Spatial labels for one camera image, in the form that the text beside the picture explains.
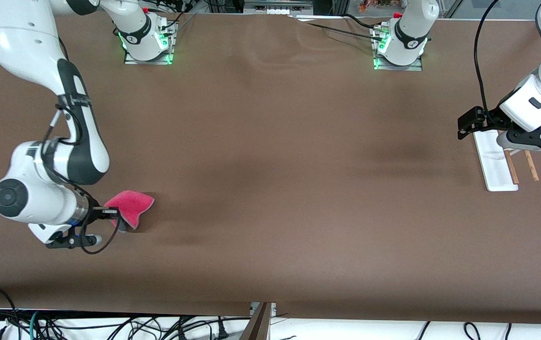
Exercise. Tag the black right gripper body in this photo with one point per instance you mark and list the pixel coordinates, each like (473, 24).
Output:
(94, 210)

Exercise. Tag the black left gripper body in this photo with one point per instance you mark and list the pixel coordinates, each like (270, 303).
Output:
(488, 120)

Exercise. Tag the pink towel with grey edge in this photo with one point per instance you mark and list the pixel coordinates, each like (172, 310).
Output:
(131, 208)

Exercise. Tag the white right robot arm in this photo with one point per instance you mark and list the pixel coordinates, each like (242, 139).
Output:
(34, 52)

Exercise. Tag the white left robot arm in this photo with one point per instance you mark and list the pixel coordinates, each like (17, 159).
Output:
(409, 42)

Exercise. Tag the brown table cover sheet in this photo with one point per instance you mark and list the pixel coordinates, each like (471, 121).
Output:
(270, 236)

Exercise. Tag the white power strip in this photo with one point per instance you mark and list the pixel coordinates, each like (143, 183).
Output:
(277, 9)

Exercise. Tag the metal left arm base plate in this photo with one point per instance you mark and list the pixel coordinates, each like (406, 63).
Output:
(395, 67)

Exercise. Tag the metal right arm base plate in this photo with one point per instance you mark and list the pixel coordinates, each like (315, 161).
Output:
(150, 59)

